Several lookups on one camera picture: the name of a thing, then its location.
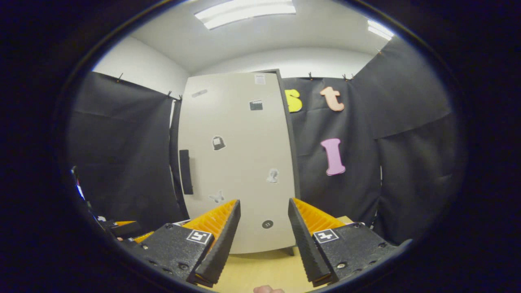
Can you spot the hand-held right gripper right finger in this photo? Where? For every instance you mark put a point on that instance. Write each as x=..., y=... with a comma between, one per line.
x=303, y=244

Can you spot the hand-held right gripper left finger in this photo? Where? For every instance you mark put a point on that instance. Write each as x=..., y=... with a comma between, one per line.
x=224, y=244

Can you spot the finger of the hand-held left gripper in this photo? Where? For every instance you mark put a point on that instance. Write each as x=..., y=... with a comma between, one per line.
x=143, y=237

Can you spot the beige cabinet door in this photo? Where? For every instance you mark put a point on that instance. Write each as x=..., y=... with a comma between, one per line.
x=240, y=154

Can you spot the computer monitor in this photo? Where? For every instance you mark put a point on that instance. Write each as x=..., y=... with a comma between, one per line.
x=78, y=185

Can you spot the black backdrop cloth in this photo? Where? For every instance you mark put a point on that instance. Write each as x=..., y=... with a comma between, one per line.
x=407, y=162

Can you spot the ceiling light panel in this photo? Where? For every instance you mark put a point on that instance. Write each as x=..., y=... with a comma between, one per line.
x=248, y=12
x=380, y=30

